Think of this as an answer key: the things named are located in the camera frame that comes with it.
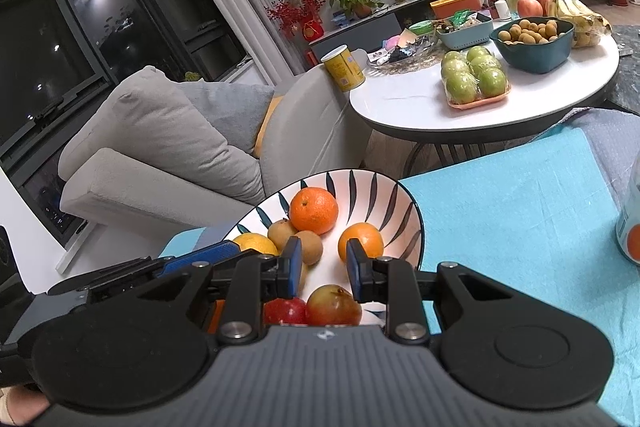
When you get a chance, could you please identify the teal rectangular basket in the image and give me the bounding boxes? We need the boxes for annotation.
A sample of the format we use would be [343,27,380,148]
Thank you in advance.
[437,12,495,49]

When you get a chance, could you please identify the beige sofa cushion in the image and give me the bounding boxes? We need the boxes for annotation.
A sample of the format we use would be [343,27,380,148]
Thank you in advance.
[59,66,263,202]

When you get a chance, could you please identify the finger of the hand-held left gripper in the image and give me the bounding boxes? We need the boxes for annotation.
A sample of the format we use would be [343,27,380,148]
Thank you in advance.
[150,241,241,279]
[47,256,168,297]

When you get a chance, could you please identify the red flower decoration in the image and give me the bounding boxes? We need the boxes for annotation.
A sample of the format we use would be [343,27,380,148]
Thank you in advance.
[265,0,328,42]

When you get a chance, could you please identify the pile of longans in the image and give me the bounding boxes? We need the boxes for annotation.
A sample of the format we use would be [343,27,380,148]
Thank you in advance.
[497,19,571,45]

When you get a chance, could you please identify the blue and grey striped cloth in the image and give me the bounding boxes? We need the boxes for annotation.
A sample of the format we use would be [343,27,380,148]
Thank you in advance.
[160,107,640,427]

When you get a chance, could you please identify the bunch of bananas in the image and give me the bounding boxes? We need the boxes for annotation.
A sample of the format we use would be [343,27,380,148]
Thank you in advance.
[547,0,613,48]

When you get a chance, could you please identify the orange rectangular box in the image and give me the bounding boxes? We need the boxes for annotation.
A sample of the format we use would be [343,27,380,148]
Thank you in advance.
[430,0,483,20]

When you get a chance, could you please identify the beige sofa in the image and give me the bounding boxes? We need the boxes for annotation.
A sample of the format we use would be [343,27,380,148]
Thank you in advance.
[57,64,371,233]

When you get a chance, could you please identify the orange tangerine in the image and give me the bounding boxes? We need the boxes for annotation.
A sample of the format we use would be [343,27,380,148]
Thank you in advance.
[338,222,385,264]
[207,299,226,335]
[289,187,339,235]

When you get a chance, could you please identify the dark patterned rug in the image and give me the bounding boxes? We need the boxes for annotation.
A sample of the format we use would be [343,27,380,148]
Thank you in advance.
[605,24,640,112]

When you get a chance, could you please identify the glass tray of snacks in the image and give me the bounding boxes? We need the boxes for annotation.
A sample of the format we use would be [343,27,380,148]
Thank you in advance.
[367,42,451,70]

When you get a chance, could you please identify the yellow tin can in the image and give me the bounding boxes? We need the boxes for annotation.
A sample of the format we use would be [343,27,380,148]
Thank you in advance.
[321,47,367,92]

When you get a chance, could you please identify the yellow lemon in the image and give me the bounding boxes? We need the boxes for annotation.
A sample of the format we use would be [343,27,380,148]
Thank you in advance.
[231,233,280,258]

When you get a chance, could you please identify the red tomato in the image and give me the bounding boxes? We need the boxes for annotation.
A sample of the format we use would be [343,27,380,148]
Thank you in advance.
[262,297,308,327]

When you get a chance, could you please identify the yellow throw pillow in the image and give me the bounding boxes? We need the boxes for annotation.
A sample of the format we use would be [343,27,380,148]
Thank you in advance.
[252,97,281,158]

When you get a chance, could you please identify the grey television cabinet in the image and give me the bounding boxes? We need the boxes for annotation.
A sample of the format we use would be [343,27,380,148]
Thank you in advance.
[307,0,613,58]

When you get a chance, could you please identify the dark framed window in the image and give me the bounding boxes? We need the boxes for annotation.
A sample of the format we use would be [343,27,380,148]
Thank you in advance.
[0,0,251,253]

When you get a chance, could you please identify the brown kiwi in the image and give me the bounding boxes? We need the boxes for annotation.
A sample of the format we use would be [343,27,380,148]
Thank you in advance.
[267,218,301,252]
[294,230,324,266]

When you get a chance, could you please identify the clear bottle with orange label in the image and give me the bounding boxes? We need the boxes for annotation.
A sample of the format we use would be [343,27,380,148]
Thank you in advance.
[615,162,640,265]

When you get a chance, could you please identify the person's left hand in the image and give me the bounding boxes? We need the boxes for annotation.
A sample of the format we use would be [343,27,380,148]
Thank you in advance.
[0,387,51,427]

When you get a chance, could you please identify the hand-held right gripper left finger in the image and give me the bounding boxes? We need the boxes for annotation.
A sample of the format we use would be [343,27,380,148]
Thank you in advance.
[100,237,304,345]

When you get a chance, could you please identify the white bowl with dark stripes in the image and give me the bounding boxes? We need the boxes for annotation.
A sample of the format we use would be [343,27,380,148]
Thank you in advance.
[232,169,425,333]

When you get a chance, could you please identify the red yellow apple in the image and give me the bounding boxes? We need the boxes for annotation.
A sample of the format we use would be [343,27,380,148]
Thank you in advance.
[306,284,363,327]

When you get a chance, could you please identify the grey throw pillow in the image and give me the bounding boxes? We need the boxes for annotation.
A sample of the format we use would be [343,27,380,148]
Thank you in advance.
[180,82,275,155]

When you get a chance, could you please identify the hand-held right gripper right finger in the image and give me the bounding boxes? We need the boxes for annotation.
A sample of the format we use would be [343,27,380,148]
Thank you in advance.
[346,238,541,345]

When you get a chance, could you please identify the pack of green apples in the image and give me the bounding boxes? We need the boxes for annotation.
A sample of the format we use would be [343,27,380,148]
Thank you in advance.
[440,46,512,112]

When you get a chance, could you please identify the teal bowl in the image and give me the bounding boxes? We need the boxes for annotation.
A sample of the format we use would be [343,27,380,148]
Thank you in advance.
[489,18,575,74]

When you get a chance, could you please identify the round white table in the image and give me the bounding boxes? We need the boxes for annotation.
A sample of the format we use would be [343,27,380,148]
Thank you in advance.
[348,24,621,178]

